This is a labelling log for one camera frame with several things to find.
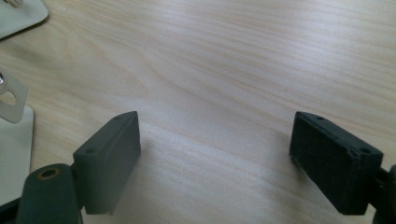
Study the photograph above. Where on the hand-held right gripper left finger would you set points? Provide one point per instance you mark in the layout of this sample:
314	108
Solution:
107	165

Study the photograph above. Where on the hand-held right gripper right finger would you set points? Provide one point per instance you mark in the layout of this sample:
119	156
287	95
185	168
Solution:
333	161

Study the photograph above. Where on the white expandable metal rack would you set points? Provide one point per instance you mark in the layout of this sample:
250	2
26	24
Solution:
15	155

